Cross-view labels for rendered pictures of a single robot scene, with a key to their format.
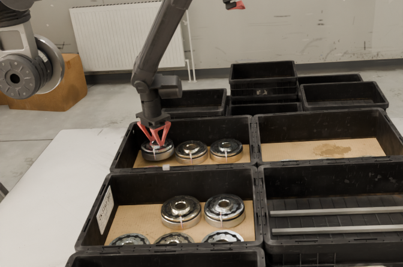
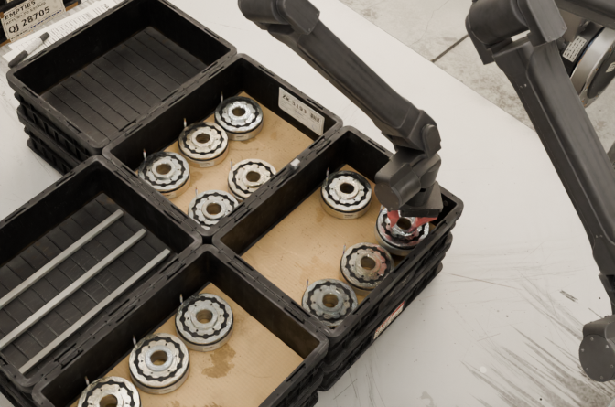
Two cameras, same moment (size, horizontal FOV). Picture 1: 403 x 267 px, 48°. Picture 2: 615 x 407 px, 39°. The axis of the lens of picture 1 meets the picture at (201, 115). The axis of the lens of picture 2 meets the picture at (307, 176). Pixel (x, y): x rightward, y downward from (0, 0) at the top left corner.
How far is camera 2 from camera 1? 1.90 m
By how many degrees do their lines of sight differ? 87
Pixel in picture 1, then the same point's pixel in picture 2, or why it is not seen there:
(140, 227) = (274, 150)
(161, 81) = (396, 161)
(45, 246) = not seen: hidden behind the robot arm
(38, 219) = (449, 142)
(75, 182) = (509, 204)
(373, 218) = (58, 330)
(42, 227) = not seen: hidden behind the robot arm
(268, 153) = (278, 355)
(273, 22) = not seen: outside the picture
